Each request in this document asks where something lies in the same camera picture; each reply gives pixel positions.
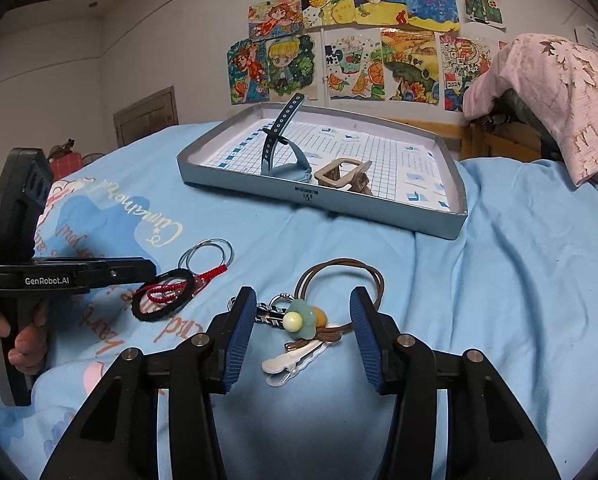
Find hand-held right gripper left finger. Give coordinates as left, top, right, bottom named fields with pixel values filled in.
left=39, top=286, right=257, bottom=480

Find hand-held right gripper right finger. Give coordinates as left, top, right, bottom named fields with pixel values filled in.
left=349, top=286, right=562, bottom=480

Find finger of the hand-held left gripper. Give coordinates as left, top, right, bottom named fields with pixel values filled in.
left=31, top=256, right=158, bottom=288

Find black hair tie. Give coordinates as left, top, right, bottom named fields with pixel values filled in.
left=131, top=269, right=196, bottom=318

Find metal keyring clasp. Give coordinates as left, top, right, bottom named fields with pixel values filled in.
left=228, top=294, right=292, bottom=330

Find brown leather tassel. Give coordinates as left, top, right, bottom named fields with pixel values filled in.
left=286, top=322, right=357, bottom=354

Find white hair clip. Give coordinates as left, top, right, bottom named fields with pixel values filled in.
left=261, top=341, right=336, bottom=387

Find egg flower charm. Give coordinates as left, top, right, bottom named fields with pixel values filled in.
left=282, top=299, right=328, bottom=339

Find silver bangle rings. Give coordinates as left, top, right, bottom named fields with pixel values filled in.
left=178, top=238, right=234, bottom=273

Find red braided bracelet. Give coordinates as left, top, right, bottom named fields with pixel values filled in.
left=138, top=265, right=230, bottom=307

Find brown cord hair tie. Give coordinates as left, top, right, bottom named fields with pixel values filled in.
left=294, top=258, right=386, bottom=312

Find grey cardboard tray with grid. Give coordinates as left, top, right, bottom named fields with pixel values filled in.
left=177, top=101, right=468, bottom=242

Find beige hair claw clip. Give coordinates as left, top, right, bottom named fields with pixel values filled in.
left=313, top=157, right=374, bottom=197

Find person's left hand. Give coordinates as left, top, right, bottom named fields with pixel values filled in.
left=0, top=304, right=50, bottom=376

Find red cloth bundle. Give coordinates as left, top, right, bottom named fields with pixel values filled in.
left=48, top=137, right=88, bottom=182

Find light blue printed bedsheet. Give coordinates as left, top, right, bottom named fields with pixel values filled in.
left=0, top=122, right=598, bottom=480

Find brown wooden door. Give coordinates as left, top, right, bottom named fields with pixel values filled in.
left=113, top=86, right=180, bottom=148

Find grey cloth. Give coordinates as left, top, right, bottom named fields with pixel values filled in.
left=486, top=87, right=574, bottom=161

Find pink floral blanket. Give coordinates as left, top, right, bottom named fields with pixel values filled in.
left=463, top=32, right=598, bottom=188

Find wooden bed frame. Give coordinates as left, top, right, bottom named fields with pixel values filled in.
left=379, top=117, right=564, bottom=163

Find group of colourful wall drawings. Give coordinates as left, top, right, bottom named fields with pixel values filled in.
left=227, top=0, right=508, bottom=113

